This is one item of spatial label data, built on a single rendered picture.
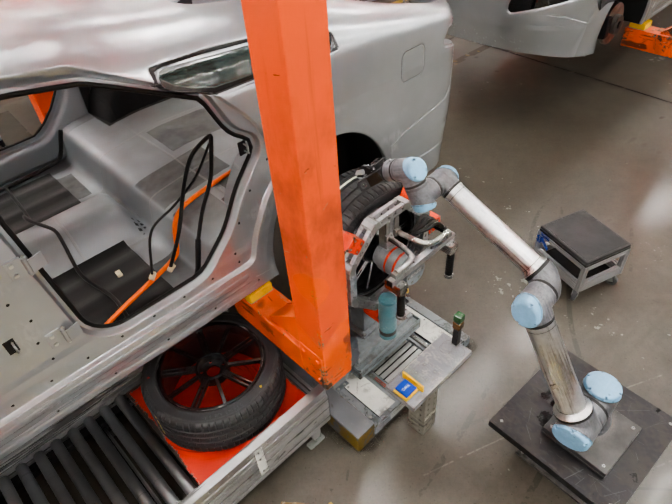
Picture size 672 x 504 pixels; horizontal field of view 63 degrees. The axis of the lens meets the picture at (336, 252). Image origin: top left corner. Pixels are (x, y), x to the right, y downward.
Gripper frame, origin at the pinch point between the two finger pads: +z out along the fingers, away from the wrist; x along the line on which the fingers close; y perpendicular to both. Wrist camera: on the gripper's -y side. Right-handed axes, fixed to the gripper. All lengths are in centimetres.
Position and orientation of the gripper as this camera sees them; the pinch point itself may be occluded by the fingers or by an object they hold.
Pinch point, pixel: (356, 175)
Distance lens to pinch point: 233.7
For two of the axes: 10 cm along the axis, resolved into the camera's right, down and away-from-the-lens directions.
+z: -5.5, -0.8, 8.3
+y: 6.9, -6.0, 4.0
